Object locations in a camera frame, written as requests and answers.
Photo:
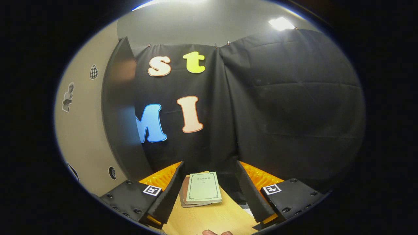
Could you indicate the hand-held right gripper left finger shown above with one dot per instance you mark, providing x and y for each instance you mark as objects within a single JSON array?
[{"x": 171, "y": 192}]

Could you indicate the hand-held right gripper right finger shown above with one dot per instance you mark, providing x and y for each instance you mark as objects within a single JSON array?
[{"x": 249, "y": 195}]

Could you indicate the pale green book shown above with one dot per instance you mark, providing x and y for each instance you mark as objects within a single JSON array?
[{"x": 204, "y": 187}]

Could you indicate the black backdrop cloth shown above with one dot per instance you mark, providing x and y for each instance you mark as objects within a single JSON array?
[{"x": 277, "y": 107}]

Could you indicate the grey cabinet door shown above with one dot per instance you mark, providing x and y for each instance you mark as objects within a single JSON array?
[{"x": 85, "y": 137}]

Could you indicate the brown book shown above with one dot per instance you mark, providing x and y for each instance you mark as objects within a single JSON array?
[{"x": 186, "y": 182}]

